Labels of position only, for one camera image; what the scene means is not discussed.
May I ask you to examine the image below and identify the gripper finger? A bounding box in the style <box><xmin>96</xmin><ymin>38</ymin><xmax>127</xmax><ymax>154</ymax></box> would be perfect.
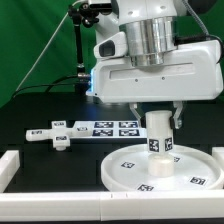
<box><xmin>129</xmin><ymin>103</ymin><xmax>146</xmax><ymax>128</ymax></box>
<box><xmin>170</xmin><ymin>101</ymin><xmax>184</xmax><ymax>129</ymax></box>

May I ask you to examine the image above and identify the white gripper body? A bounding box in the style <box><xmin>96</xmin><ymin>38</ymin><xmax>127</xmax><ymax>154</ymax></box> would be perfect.
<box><xmin>92</xmin><ymin>40</ymin><xmax>223</xmax><ymax>103</ymax></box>

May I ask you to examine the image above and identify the white round table top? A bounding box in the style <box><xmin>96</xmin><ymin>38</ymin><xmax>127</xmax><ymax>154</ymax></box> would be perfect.
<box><xmin>101</xmin><ymin>144</ymin><xmax>224</xmax><ymax>192</ymax></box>

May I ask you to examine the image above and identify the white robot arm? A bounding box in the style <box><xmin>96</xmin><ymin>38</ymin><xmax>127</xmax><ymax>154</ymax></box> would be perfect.
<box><xmin>87</xmin><ymin>0</ymin><xmax>223</xmax><ymax>128</ymax></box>

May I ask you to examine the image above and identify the white marker sheet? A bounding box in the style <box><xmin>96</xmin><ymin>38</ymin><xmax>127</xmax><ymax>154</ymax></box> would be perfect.
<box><xmin>73</xmin><ymin>121</ymin><xmax>146</xmax><ymax>139</ymax></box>

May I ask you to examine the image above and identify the white cross-shaped table base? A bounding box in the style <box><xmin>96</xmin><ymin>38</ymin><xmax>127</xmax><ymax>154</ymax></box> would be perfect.
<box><xmin>25</xmin><ymin>120</ymin><xmax>92</xmax><ymax>151</ymax></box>

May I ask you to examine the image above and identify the white front fence bar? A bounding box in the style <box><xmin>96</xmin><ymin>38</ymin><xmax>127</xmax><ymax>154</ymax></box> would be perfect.
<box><xmin>0</xmin><ymin>190</ymin><xmax>224</xmax><ymax>222</ymax></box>

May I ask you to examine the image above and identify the white left fence block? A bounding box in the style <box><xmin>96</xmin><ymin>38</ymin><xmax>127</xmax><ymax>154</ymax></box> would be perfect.
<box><xmin>0</xmin><ymin>150</ymin><xmax>20</xmax><ymax>193</ymax></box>

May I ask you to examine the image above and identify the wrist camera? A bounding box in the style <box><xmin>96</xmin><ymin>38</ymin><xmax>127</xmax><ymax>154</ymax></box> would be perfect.
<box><xmin>94</xmin><ymin>32</ymin><xmax>128</xmax><ymax>59</ymax></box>

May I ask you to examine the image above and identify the black cable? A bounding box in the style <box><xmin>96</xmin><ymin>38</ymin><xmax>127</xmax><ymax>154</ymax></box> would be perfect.
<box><xmin>11</xmin><ymin>75</ymin><xmax>91</xmax><ymax>100</ymax></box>

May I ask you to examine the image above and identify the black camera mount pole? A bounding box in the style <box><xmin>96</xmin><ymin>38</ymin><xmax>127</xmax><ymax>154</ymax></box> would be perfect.
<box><xmin>68</xmin><ymin>3</ymin><xmax>99</xmax><ymax>95</ymax></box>

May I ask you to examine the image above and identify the white cable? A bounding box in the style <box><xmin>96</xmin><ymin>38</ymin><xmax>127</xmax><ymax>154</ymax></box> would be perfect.
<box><xmin>15</xmin><ymin>0</ymin><xmax>84</xmax><ymax>92</ymax></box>

